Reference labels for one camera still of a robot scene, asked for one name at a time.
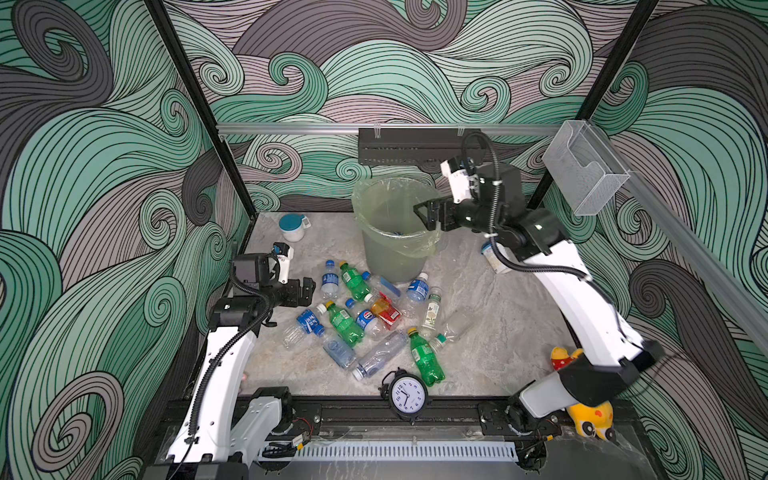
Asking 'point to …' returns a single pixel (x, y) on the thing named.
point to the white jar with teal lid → (292, 225)
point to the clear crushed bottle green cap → (456, 325)
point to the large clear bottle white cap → (381, 354)
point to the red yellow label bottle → (385, 310)
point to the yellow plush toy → (591, 421)
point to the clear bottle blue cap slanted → (383, 285)
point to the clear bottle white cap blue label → (416, 296)
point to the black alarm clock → (406, 394)
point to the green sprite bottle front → (423, 354)
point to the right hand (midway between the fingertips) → (431, 203)
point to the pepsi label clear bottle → (371, 325)
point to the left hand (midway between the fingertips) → (297, 280)
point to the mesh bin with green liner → (396, 243)
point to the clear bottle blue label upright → (330, 282)
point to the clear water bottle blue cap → (335, 349)
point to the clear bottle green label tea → (432, 309)
